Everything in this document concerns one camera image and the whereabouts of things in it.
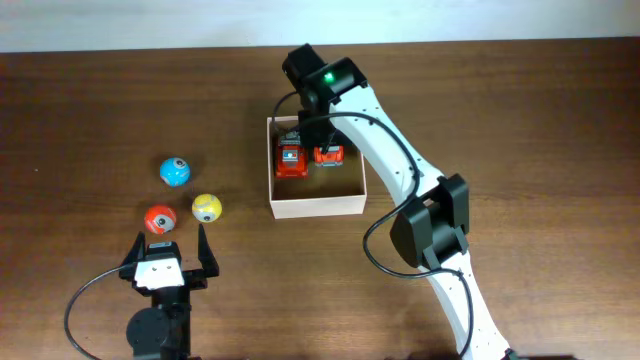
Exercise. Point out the yellow toy ball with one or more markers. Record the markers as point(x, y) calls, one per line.
point(206, 208)

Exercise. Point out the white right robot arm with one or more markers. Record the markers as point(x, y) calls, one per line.
point(431, 217)

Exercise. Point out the fire truck with yellow ladder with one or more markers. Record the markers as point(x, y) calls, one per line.
point(329, 156)

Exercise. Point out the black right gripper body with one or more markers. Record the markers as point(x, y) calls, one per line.
point(315, 128)

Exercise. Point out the red fire truck grey top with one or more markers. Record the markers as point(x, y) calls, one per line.
point(291, 157)

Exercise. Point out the pink cardboard box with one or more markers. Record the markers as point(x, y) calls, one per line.
point(326, 191)

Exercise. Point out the blue toy ball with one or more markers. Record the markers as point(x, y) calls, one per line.
point(175, 172)

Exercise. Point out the red toy ball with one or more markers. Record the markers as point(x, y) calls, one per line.
point(160, 219)

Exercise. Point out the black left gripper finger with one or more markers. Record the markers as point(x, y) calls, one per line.
point(137, 251)
point(205, 254)

